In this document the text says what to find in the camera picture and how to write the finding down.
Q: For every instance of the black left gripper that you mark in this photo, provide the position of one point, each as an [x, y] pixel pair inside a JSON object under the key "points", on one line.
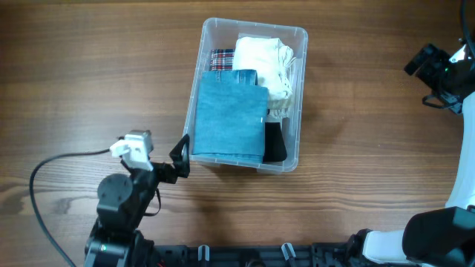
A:
{"points": [[181, 162]]}

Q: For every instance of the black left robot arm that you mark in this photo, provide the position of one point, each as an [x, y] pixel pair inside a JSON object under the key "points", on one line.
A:
{"points": [[123, 201]]}

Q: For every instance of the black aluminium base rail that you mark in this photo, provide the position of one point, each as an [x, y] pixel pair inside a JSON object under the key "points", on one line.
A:
{"points": [[315, 255]]}

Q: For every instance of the blue denim jeans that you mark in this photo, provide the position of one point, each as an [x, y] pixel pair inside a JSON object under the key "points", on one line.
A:
{"points": [[230, 116]]}

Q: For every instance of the plaid flannel shirt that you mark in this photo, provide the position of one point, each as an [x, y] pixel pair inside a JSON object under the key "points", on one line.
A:
{"points": [[221, 59]]}

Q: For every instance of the black garment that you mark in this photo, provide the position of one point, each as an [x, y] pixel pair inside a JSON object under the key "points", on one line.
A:
{"points": [[275, 149]]}

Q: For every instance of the clear plastic storage container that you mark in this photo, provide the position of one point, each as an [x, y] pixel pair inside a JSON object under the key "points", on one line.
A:
{"points": [[223, 33]]}

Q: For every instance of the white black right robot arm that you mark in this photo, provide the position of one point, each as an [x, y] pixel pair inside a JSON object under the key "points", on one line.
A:
{"points": [[443, 237]]}

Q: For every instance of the cream cloth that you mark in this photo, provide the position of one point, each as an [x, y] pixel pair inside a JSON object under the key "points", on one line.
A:
{"points": [[274, 62]]}

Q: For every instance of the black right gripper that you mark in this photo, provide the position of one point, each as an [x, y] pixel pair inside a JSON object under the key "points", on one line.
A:
{"points": [[438, 58]]}

